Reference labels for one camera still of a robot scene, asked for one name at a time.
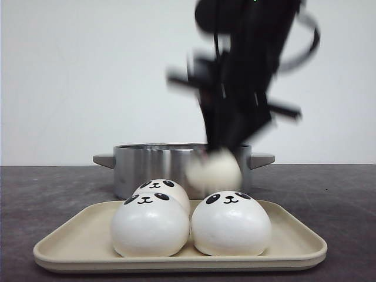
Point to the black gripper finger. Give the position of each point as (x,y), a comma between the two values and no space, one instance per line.
(218,128)
(245,127)

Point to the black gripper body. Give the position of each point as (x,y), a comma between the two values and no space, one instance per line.
(224,105)

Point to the white panda bun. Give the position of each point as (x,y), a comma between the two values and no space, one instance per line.
(168,187)
(214,172)
(149,225)
(230,223)

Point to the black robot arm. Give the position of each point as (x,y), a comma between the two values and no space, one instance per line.
(257,30)

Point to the stainless steel steamer pot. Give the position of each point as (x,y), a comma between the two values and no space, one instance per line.
(135,164)

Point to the beige plastic tray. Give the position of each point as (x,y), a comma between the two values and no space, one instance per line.
(83,245)

